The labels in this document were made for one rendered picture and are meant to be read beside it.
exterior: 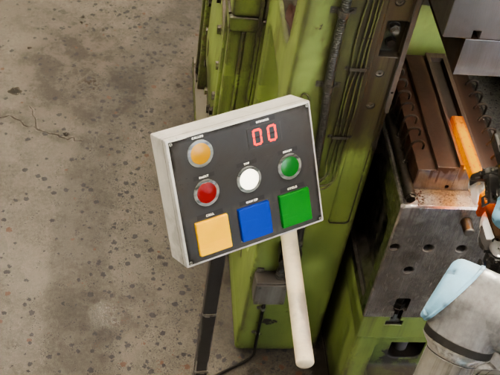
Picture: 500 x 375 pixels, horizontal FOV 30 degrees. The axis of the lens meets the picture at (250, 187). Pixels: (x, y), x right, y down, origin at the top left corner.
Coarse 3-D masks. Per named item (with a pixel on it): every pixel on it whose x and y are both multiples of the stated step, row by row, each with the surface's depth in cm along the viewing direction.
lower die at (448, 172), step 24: (408, 72) 244; (432, 72) 243; (432, 96) 237; (456, 96) 237; (408, 120) 231; (432, 120) 231; (480, 120) 233; (408, 144) 228; (432, 144) 225; (456, 144) 224; (480, 144) 227; (432, 168) 220; (456, 168) 220
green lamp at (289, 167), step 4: (292, 156) 199; (284, 160) 198; (288, 160) 199; (292, 160) 199; (296, 160) 200; (284, 164) 198; (288, 164) 199; (292, 164) 199; (296, 164) 200; (284, 168) 199; (288, 168) 199; (292, 168) 200; (296, 168) 200; (284, 172) 199; (288, 172) 199; (292, 172) 200; (296, 172) 200
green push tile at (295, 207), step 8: (296, 192) 201; (304, 192) 202; (280, 200) 200; (288, 200) 201; (296, 200) 202; (304, 200) 203; (280, 208) 201; (288, 208) 201; (296, 208) 202; (304, 208) 203; (288, 216) 202; (296, 216) 203; (304, 216) 204; (288, 224) 202
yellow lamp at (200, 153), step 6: (198, 144) 187; (204, 144) 188; (192, 150) 187; (198, 150) 188; (204, 150) 188; (210, 150) 189; (192, 156) 187; (198, 156) 188; (204, 156) 189; (198, 162) 188; (204, 162) 189
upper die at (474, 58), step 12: (432, 12) 213; (444, 48) 204; (456, 48) 197; (468, 48) 194; (480, 48) 194; (492, 48) 194; (456, 60) 197; (468, 60) 196; (480, 60) 196; (492, 60) 197; (456, 72) 198; (468, 72) 199; (480, 72) 199; (492, 72) 199
